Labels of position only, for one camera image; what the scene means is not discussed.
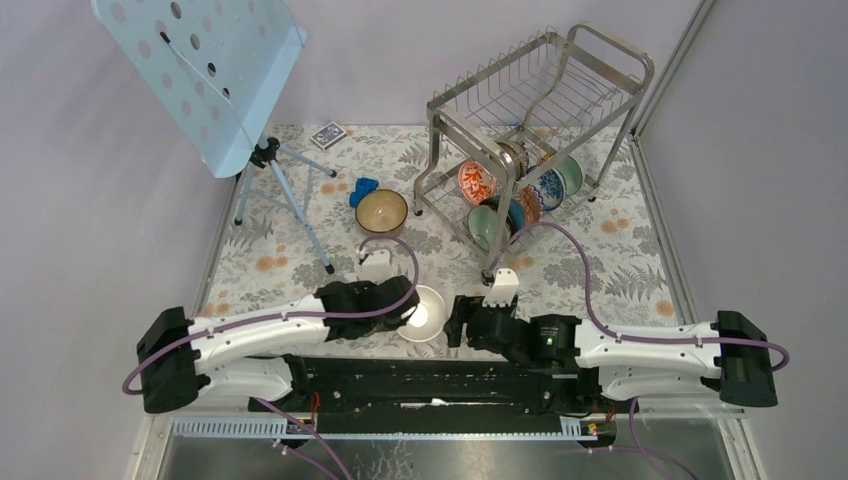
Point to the stainless steel dish rack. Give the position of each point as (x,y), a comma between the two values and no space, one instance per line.
(572,93)

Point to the orange patterned bowl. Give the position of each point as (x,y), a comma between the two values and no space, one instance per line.
(475,182)

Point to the light green celadon bowl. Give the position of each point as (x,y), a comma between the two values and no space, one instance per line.
(482,222)

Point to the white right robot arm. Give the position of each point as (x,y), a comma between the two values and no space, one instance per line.
(729,356)

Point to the orange white bowl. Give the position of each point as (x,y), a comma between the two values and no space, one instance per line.
(426,320)

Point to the blue plastic toy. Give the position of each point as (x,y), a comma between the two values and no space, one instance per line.
(362,187)

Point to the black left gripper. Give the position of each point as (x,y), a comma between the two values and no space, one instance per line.
(391,322)

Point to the blue playing card box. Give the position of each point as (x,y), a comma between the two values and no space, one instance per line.
(328,136)

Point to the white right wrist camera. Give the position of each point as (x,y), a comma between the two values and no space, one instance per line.
(503,290)

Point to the pale green bowl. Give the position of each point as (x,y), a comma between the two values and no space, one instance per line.
(571,174)

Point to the light blue perforated music stand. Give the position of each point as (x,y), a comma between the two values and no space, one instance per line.
(219,68)

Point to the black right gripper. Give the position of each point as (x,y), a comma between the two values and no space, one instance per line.
(461,308)

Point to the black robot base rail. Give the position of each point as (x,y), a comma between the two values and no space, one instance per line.
(388,396)

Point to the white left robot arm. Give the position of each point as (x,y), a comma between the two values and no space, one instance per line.
(181,359)

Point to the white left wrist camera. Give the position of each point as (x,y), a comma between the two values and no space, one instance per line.
(376,266)

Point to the brown ceramic bowl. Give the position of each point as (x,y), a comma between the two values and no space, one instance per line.
(382,212)

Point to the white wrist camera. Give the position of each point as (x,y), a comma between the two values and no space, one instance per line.
(376,266)
(503,290)

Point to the blue white patterned bowl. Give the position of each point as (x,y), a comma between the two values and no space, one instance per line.
(549,188)

